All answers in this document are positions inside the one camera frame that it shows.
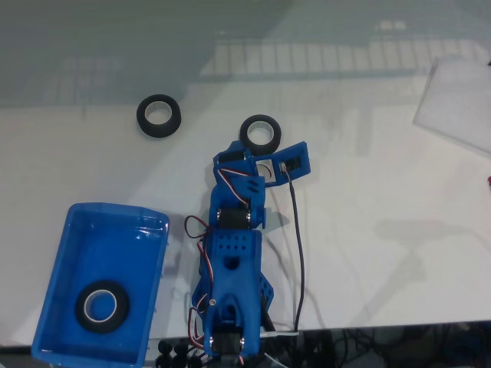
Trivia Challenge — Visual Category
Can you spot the clear acrylic sheet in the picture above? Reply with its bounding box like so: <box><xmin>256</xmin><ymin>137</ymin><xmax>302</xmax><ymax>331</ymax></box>
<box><xmin>413</xmin><ymin>56</ymin><xmax>491</xmax><ymax>156</ymax></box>

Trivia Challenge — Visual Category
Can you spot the black tape roll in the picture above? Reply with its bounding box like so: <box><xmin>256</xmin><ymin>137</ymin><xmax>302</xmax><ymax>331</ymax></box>
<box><xmin>136</xmin><ymin>94</ymin><xmax>182</xmax><ymax>139</ymax></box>
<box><xmin>239</xmin><ymin>113</ymin><xmax>282</xmax><ymax>156</ymax></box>
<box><xmin>74</xmin><ymin>280</ymin><xmax>130</xmax><ymax>334</ymax></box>

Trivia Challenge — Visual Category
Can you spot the blue plastic bin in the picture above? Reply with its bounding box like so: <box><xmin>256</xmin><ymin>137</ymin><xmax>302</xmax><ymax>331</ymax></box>
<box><xmin>30</xmin><ymin>202</ymin><xmax>170</xmax><ymax>367</ymax></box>

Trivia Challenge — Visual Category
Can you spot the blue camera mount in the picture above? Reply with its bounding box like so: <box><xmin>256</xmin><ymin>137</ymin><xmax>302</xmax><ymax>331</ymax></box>
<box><xmin>274</xmin><ymin>140</ymin><xmax>312</xmax><ymax>181</ymax></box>

